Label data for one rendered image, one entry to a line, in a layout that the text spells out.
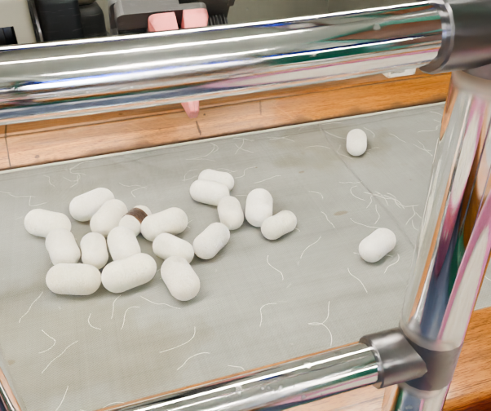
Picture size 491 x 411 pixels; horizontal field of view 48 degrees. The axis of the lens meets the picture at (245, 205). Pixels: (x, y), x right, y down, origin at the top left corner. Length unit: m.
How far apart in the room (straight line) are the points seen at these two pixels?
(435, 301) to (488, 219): 0.03
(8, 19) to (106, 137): 0.45
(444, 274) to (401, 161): 0.36
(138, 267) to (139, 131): 0.21
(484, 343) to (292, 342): 0.11
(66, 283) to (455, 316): 0.26
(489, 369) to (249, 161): 0.29
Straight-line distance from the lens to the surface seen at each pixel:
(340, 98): 0.61
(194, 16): 0.45
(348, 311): 0.37
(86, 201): 0.45
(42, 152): 0.56
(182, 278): 0.36
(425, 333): 0.20
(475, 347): 0.33
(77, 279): 0.38
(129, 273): 0.37
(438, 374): 0.22
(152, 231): 0.41
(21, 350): 0.37
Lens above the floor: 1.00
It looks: 35 degrees down
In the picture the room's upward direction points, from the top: 1 degrees counter-clockwise
